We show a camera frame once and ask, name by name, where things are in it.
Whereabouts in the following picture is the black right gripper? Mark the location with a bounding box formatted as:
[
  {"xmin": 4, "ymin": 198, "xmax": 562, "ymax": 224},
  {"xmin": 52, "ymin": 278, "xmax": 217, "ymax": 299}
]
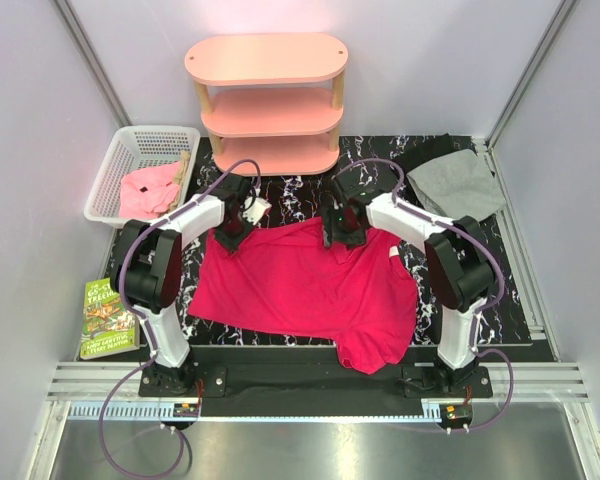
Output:
[{"xmin": 320, "ymin": 204, "xmax": 367, "ymax": 251}]

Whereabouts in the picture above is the red t-shirt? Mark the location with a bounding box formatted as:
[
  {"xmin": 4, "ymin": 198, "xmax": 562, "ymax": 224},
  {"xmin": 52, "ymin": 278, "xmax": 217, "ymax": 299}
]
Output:
[{"xmin": 188, "ymin": 218, "xmax": 419, "ymax": 374}]

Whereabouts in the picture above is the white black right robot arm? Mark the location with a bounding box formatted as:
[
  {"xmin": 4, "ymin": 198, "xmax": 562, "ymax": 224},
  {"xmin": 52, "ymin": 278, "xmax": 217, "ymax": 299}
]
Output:
[{"xmin": 322, "ymin": 168, "xmax": 505, "ymax": 397}]

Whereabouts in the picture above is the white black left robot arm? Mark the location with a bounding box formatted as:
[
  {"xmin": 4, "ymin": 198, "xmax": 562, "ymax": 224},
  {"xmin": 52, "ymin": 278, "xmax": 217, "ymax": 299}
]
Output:
[{"xmin": 111, "ymin": 174, "xmax": 260, "ymax": 396}]

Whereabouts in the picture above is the beige cloth in basket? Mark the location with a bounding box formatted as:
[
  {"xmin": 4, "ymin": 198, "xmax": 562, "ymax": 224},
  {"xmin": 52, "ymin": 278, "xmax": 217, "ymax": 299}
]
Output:
[{"xmin": 158, "ymin": 150, "xmax": 191, "ymax": 215}]

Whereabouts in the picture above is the light pink cloth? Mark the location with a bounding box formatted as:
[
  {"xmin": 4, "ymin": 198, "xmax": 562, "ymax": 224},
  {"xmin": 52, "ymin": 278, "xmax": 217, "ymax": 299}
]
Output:
[{"xmin": 119, "ymin": 165, "xmax": 167, "ymax": 219}]

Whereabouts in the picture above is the black folded t-shirt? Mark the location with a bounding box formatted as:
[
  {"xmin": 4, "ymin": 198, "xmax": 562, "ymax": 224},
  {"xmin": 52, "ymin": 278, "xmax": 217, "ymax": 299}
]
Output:
[{"xmin": 393, "ymin": 133, "xmax": 475, "ymax": 173}]

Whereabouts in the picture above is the white plastic basket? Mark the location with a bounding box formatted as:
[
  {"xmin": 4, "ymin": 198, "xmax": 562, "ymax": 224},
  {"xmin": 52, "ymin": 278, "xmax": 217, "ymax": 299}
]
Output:
[{"xmin": 83, "ymin": 125, "xmax": 202, "ymax": 231}]

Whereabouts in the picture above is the grey folded t-shirt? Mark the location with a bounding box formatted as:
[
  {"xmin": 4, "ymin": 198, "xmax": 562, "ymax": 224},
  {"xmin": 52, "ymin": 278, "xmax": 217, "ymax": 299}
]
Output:
[{"xmin": 407, "ymin": 149, "xmax": 506, "ymax": 221}]

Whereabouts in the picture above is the pink three-tier shelf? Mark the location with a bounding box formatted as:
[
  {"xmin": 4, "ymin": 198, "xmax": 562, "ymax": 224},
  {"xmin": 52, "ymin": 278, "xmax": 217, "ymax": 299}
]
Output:
[{"xmin": 184, "ymin": 33, "xmax": 348, "ymax": 176}]

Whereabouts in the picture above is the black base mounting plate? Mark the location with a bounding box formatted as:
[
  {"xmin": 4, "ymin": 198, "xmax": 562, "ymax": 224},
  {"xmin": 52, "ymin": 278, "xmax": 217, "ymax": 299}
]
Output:
[{"xmin": 139, "ymin": 346, "xmax": 493, "ymax": 420}]

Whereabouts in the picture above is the green treehouse book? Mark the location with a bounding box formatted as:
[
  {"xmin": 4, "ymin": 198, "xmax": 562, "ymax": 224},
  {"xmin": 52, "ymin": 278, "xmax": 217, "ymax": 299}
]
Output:
[{"xmin": 79, "ymin": 278, "xmax": 140, "ymax": 360}]

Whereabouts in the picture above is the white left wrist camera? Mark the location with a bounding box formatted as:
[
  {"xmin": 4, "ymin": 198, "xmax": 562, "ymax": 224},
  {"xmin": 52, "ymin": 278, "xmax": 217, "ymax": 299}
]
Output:
[{"xmin": 243, "ymin": 197, "xmax": 271, "ymax": 225}]

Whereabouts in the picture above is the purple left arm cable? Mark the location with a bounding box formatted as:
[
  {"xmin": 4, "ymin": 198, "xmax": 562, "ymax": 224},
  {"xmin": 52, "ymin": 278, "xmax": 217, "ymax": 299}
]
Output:
[{"xmin": 97, "ymin": 158, "xmax": 261, "ymax": 476}]

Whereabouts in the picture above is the aluminium frame rail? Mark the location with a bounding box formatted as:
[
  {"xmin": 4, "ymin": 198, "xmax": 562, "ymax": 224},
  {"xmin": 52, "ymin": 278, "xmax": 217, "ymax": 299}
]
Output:
[{"xmin": 48, "ymin": 362, "xmax": 588, "ymax": 424}]

